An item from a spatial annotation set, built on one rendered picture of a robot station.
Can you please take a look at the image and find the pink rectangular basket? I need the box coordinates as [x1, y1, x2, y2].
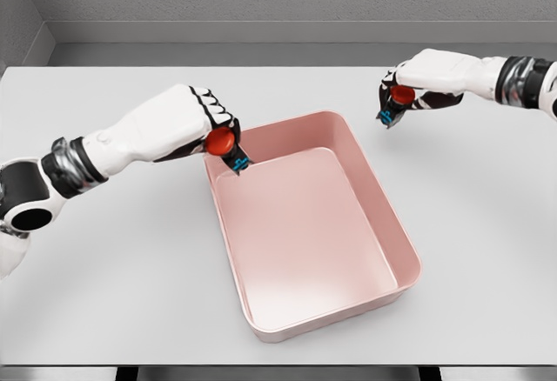
[202, 110, 423, 344]

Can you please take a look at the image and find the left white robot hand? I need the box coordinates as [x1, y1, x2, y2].
[123, 84, 243, 164]

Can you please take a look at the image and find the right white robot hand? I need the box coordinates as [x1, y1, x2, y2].
[376, 48, 475, 122]

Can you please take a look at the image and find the red button industrial switch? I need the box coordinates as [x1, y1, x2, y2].
[204, 126, 253, 178]
[375, 84, 417, 130]

